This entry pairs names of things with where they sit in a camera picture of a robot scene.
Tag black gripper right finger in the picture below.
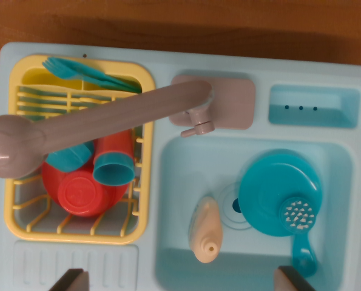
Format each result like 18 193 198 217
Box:
272 265 317 291

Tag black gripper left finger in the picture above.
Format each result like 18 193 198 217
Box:
48 268 90 291

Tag beige detergent bottle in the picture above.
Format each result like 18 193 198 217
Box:
187 196 224 264

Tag light blue toy sink unit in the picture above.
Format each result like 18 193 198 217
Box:
0 41 361 291

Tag yellow plastic dish rack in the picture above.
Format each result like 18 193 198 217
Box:
3 54 156 246

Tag teal plastic plate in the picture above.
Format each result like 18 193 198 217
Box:
238 153 323 238

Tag red plastic plate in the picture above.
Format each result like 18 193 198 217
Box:
41 160 130 213

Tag teal plastic cup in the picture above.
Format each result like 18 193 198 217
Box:
92 152 136 186
45 141 95 173

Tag grey toy faucet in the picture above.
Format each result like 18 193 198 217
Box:
0 79 214 179

